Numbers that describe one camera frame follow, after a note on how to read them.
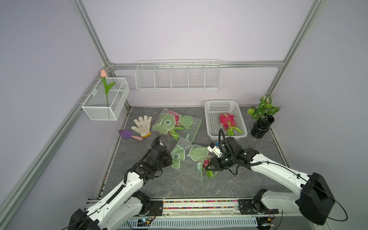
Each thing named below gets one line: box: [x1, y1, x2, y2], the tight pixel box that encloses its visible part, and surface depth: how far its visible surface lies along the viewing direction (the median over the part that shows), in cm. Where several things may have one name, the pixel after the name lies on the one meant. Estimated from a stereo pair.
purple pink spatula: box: [118, 129, 145, 141], surface depth 107 cm
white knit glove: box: [130, 115, 152, 138], surface depth 110 cm
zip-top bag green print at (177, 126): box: [151, 108, 203, 145], surface depth 101 cm
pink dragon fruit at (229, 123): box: [218, 112, 243, 137], surface depth 102 cm
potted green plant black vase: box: [247, 94, 281, 139], surface depth 86 cm
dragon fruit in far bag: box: [166, 110, 184, 139], surface depth 101 cm
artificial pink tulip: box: [100, 69, 116, 107], surface depth 85 cm
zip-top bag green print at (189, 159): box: [170, 137, 219, 182], surface depth 80 cm
